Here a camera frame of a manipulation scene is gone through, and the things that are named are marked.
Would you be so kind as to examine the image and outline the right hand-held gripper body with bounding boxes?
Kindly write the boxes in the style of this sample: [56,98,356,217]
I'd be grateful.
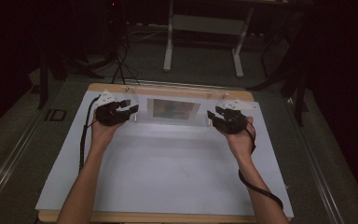
[218,98,258,135]

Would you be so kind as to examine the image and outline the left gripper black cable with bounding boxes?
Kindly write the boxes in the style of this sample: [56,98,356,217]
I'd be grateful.
[78,95,103,174]

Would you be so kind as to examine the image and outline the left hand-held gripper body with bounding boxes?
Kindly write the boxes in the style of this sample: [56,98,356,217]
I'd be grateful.
[94,90,124,127]

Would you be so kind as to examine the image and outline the wooden table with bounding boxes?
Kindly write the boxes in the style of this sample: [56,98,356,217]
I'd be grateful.
[36,82,259,224]

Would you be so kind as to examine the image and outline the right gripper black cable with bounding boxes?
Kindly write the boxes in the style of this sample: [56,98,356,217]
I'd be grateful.
[237,119,284,210]

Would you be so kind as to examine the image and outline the person's left hand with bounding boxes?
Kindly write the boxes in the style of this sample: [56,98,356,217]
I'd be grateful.
[89,119,126,147]

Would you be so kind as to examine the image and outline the black floor cables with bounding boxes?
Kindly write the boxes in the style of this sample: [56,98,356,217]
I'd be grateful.
[111,29,142,86]

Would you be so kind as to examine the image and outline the metal floor rail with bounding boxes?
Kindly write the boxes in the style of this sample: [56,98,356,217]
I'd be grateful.
[0,108,45,213]
[283,96,347,224]

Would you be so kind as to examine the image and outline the dark rectangular panel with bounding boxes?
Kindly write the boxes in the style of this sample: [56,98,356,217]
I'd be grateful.
[146,98,201,121]

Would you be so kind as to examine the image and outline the white board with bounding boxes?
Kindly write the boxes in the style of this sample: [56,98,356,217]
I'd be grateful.
[34,90,295,219]

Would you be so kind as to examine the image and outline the black stand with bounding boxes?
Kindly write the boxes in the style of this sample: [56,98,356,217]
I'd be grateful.
[36,46,105,110]
[247,8,312,127]

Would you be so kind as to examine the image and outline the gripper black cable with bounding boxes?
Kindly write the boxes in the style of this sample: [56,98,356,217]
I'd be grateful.
[237,119,284,210]
[78,95,103,174]

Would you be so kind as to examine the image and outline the white metal frame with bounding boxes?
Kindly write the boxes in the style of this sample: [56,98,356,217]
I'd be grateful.
[162,0,256,79]

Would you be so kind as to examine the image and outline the person's right hand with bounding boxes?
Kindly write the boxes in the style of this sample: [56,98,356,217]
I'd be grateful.
[221,117,257,157]

